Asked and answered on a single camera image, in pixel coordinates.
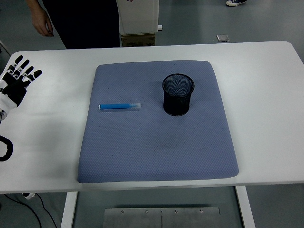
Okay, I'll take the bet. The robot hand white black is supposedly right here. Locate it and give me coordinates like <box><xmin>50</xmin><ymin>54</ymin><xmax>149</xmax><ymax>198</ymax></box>
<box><xmin>0</xmin><ymin>55</ymin><xmax>43</xmax><ymax>112</ymax></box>

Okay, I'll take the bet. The person's hand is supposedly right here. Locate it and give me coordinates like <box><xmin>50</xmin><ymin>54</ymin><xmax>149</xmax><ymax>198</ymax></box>
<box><xmin>31</xmin><ymin>9</ymin><xmax>55</xmax><ymax>37</ymax></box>

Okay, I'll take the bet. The blue marker pen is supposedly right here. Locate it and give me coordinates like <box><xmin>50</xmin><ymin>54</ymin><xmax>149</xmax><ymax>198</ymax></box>
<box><xmin>98</xmin><ymin>103</ymin><xmax>142</xmax><ymax>111</ymax></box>

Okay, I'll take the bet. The black mesh pen holder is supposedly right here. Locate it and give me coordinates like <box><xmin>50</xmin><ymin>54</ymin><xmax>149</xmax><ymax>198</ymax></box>
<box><xmin>162</xmin><ymin>73</ymin><xmax>195</xmax><ymax>117</ymax></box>

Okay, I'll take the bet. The person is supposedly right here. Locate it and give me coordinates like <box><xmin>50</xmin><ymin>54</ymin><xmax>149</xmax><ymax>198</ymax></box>
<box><xmin>41</xmin><ymin>0</ymin><xmax>121</xmax><ymax>50</ymax></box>
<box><xmin>225</xmin><ymin>0</ymin><xmax>247</xmax><ymax>7</ymax></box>

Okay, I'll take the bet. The brown cardboard box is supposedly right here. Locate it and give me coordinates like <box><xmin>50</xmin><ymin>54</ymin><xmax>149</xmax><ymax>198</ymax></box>
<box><xmin>120</xmin><ymin>33</ymin><xmax>156</xmax><ymax>48</ymax></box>

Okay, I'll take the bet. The white table leg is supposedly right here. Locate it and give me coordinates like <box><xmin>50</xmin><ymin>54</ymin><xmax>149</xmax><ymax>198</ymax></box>
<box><xmin>235</xmin><ymin>186</ymin><xmax>256</xmax><ymax>228</ymax></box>
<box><xmin>60</xmin><ymin>191</ymin><xmax>78</xmax><ymax>228</ymax></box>

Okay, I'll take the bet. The blue-grey textured mat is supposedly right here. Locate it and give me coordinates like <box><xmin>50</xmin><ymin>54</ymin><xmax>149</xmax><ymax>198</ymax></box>
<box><xmin>77</xmin><ymin>60</ymin><xmax>239</xmax><ymax>184</ymax></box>

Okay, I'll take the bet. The white pedestal cabinet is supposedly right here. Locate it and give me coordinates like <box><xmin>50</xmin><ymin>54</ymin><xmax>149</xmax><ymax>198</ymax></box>
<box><xmin>115</xmin><ymin>0</ymin><xmax>163</xmax><ymax>35</ymax></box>

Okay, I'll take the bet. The black floor cable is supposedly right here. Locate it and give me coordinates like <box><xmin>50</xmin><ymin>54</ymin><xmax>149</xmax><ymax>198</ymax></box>
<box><xmin>35</xmin><ymin>192</ymin><xmax>58</xmax><ymax>228</ymax></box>
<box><xmin>0</xmin><ymin>193</ymin><xmax>42</xmax><ymax>228</ymax></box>

